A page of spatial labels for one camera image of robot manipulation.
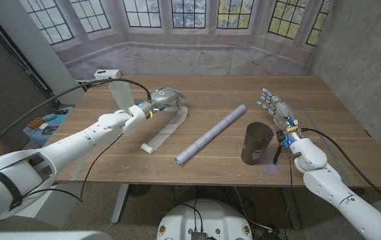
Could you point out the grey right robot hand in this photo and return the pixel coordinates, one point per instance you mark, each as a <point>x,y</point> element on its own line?
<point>280,110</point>

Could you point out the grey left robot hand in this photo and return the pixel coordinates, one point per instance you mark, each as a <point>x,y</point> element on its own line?
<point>161,98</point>

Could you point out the white bandage strip with roll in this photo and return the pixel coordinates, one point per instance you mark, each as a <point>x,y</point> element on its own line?
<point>170,128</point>

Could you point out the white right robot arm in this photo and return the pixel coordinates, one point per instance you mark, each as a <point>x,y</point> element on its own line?
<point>340,193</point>

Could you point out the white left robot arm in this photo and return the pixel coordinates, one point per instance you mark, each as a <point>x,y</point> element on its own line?
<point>76,143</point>

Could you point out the translucent white plastic cup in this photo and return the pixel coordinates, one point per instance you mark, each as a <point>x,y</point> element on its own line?
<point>121,96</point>

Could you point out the dark brown cup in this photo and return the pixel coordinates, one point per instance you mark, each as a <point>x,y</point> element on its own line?
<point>255,146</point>

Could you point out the printed window backdrop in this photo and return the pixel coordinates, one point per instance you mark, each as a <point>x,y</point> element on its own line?
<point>190,56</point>

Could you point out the white power strip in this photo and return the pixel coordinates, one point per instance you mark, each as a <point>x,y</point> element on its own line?
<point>106,74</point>

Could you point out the rolled grey paper tube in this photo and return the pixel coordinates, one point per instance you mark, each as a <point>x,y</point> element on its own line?
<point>210,135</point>

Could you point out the black round fan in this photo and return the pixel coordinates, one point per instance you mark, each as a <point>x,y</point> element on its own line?
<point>139,190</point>

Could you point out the grey metal table leg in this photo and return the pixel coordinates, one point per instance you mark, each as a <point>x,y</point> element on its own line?
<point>292,208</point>
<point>120,203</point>

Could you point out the blue box with items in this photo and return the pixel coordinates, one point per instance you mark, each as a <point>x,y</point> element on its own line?
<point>60,121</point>

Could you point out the black remote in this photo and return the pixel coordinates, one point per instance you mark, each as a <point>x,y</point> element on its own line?
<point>57,112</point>

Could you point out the teal small device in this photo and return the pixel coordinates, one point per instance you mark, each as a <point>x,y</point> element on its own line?
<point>49,117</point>

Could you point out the black calculator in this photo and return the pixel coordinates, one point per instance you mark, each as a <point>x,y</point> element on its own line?
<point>50,130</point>

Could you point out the small white object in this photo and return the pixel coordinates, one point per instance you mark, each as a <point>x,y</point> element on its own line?
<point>43,126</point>

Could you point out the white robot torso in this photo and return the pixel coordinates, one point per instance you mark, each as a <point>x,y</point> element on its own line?
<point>207,216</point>

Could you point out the orange block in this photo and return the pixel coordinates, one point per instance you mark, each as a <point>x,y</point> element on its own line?
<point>35,123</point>

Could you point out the white floor platform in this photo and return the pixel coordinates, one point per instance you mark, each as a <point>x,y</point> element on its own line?
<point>56,206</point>

